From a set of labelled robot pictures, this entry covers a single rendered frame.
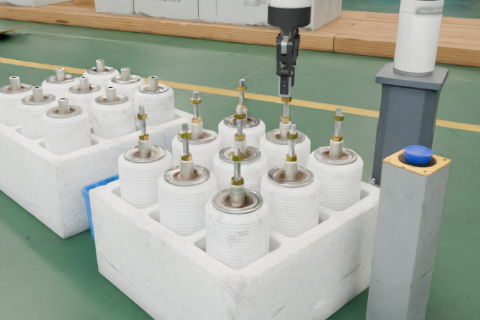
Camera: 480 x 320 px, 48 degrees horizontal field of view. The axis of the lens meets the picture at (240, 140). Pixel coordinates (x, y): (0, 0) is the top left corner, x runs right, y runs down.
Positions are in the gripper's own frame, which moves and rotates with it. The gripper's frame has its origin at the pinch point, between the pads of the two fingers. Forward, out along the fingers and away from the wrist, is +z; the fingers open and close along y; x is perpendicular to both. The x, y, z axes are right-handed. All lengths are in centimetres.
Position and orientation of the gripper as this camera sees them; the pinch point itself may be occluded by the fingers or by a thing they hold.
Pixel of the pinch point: (286, 83)
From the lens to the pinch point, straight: 98.8
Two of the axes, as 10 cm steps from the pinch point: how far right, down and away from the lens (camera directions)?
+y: 1.9, -3.7, 9.1
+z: 0.0, 9.3, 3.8
